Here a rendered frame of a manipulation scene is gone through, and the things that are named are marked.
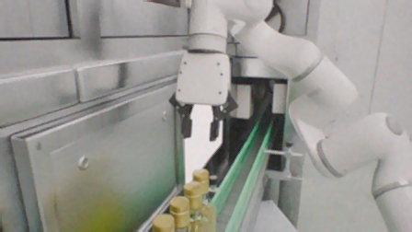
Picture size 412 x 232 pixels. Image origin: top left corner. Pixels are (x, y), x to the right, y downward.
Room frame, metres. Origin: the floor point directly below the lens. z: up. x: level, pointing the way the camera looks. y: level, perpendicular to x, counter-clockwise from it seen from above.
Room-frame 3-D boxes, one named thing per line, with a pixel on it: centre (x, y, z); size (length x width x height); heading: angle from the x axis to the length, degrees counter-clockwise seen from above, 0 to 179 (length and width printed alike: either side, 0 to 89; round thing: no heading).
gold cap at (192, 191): (0.50, 0.02, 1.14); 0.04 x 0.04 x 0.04
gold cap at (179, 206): (0.44, 0.05, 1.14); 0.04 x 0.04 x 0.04
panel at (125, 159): (0.76, 0.08, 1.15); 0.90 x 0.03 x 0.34; 161
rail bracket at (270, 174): (1.15, -0.32, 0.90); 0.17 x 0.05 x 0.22; 71
